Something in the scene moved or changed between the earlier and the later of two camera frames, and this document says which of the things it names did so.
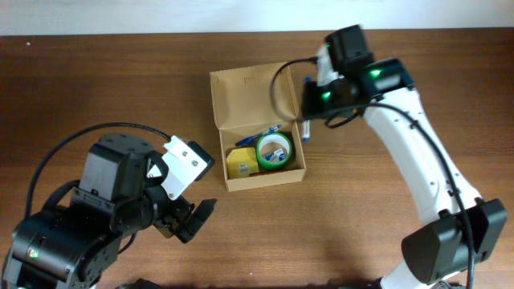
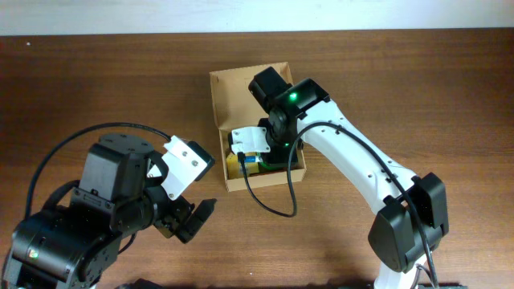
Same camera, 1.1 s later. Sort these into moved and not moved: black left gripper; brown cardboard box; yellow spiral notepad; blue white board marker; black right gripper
Moved: blue white board marker; black right gripper
Not moved: brown cardboard box; yellow spiral notepad; black left gripper
